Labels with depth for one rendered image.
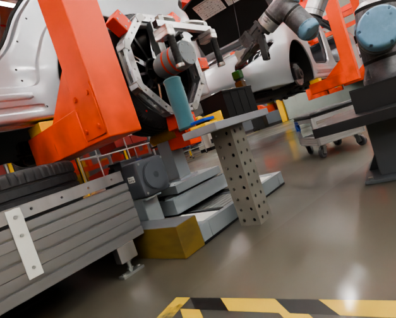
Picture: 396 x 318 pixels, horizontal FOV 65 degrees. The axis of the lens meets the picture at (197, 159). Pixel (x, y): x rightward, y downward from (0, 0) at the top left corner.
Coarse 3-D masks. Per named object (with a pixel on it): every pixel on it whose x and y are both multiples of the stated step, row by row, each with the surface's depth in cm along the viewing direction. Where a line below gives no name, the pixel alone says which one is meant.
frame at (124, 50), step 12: (132, 24) 154; (144, 24) 166; (132, 36) 152; (120, 48) 149; (120, 60) 151; (132, 60) 150; (132, 72) 148; (192, 72) 188; (132, 84) 150; (204, 84) 187; (144, 96) 155; (156, 96) 156; (192, 96) 183; (156, 108) 160; (168, 108) 160; (192, 108) 174
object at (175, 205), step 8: (216, 176) 189; (224, 176) 186; (200, 184) 177; (208, 184) 174; (216, 184) 179; (224, 184) 185; (184, 192) 166; (192, 192) 163; (200, 192) 168; (208, 192) 173; (160, 200) 179; (168, 200) 157; (176, 200) 154; (184, 200) 158; (192, 200) 162; (200, 200) 166; (168, 208) 156; (176, 208) 152; (184, 208) 157
